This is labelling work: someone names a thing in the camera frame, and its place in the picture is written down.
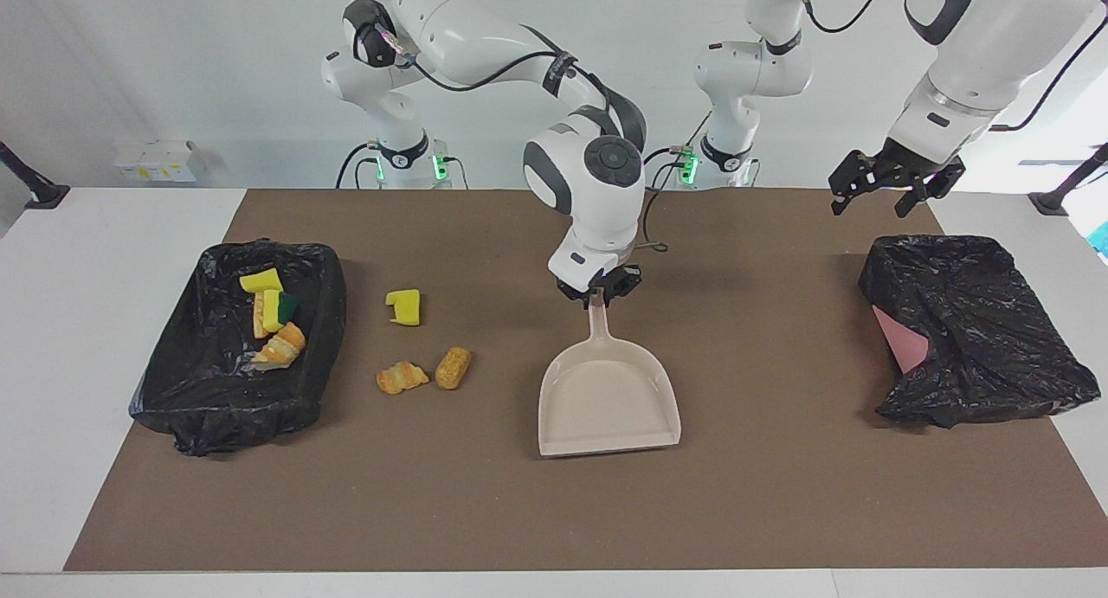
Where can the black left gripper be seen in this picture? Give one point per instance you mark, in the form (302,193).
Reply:
(905,170)

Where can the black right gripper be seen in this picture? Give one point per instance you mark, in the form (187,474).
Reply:
(619,282)

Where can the beige plastic dustpan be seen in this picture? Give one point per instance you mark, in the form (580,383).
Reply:
(606,403)

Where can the brown bread roll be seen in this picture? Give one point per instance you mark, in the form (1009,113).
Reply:
(453,368)

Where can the notched yellow sponge piece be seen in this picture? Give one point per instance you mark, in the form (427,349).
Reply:
(405,308)

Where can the small striped croissant piece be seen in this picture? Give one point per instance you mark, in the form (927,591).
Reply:
(400,378)

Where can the large striped croissant piece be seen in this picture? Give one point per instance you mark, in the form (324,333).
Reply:
(281,349)

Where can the green and yellow sponge piece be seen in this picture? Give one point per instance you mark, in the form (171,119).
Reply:
(272,311)

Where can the small yellow sponge piece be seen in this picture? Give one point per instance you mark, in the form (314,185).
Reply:
(260,281)

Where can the pale bread piece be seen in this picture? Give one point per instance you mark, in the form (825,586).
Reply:
(258,321)

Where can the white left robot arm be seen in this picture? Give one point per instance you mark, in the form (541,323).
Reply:
(987,53)

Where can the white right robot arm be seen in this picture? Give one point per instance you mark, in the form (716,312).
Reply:
(485,35)

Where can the pink bin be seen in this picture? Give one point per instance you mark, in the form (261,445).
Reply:
(905,347)

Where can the crumpled black trash bag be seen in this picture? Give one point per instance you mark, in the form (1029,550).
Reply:
(995,321)

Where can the black bag lined bin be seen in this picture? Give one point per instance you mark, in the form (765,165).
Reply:
(199,399)

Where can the teal object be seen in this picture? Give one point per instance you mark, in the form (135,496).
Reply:
(1101,239)

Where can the brown table mat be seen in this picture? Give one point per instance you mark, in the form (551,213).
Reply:
(554,511)

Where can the black camera stand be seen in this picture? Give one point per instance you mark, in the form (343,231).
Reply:
(43,196)
(1052,202)

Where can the white wall socket boxes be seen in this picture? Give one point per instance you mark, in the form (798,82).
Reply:
(160,161)

